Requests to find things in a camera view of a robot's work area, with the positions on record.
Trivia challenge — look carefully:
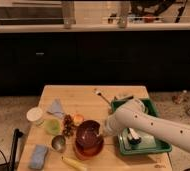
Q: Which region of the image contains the dark brown bowl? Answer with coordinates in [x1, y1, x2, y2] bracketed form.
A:
[76, 120, 103, 149]

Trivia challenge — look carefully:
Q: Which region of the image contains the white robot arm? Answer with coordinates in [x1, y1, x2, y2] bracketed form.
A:
[103, 99, 190, 153]

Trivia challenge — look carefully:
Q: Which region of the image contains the black white utensil in tray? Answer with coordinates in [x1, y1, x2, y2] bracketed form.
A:
[127, 128, 141, 145]

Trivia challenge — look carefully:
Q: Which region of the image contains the orange fruit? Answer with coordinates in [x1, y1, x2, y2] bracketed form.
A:
[73, 114, 84, 125]

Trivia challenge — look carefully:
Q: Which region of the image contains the metal spoon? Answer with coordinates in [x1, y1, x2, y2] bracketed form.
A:
[95, 90, 111, 105]

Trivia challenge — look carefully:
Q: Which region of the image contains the bunch of dark grapes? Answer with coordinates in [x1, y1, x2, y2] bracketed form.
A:
[62, 115, 75, 137]

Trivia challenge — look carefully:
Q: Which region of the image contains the green plastic tray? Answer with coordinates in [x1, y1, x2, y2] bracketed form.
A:
[111, 99, 172, 156]

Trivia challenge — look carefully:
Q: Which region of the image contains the light blue folded cloth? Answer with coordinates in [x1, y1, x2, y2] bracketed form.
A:
[47, 99, 65, 118]

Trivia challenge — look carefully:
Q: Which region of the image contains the small metal cup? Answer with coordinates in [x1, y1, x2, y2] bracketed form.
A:
[51, 135, 66, 153]

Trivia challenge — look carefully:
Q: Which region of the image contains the yellow banana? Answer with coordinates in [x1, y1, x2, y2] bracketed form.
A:
[62, 157, 88, 171]

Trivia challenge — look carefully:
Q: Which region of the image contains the green plastic cup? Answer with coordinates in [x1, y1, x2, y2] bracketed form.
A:
[44, 119, 60, 135]

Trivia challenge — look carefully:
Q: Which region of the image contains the blue sponge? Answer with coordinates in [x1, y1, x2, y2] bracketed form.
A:
[28, 145, 48, 170]

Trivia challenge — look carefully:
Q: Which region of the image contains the black chair frame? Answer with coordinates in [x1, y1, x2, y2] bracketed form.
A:
[8, 129, 23, 171]

